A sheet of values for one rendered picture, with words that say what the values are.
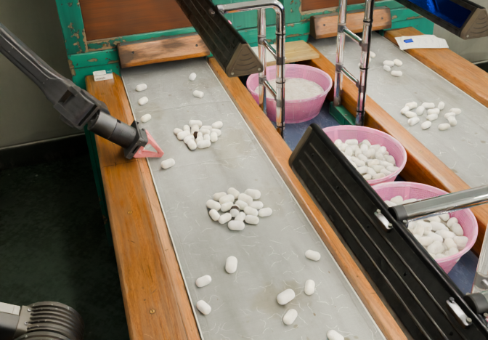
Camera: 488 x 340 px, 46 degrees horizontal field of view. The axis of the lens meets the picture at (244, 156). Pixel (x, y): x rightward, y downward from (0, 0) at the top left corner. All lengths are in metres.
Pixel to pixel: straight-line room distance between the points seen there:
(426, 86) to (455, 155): 0.40
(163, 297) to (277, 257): 0.25
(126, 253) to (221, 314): 0.24
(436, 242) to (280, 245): 0.32
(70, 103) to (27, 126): 1.57
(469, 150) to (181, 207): 0.75
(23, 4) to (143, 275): 1.82
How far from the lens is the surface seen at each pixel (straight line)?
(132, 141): 1.45
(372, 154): 1.52
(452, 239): 1.29
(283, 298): 1.08
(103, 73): 1.93
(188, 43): 1.95
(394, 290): 0.68
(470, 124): 1.71
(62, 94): 1.41
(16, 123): 2.97
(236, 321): 1.07
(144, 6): 1.95
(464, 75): 1.95
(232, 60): 1.19
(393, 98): 1.81
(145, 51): 1.94
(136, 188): 1.37
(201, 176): 1.43
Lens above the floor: 1.54
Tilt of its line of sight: 33 degrees down
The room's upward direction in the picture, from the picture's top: 2 degrees counter-clockwise
